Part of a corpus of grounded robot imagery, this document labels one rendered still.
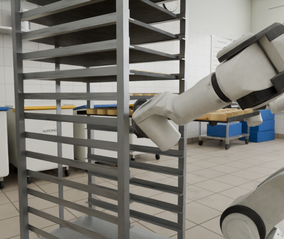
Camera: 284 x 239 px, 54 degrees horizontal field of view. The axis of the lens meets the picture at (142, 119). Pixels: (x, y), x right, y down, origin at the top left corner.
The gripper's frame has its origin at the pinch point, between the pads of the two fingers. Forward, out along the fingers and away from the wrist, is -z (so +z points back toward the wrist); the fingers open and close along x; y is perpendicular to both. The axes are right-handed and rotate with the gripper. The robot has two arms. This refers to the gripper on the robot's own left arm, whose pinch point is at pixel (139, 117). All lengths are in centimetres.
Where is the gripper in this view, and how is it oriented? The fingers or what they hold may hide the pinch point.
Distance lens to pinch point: 91.7
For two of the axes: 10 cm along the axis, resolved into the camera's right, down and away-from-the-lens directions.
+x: 0.0, -10.0, -0.9
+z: 1.8, 0.9, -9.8
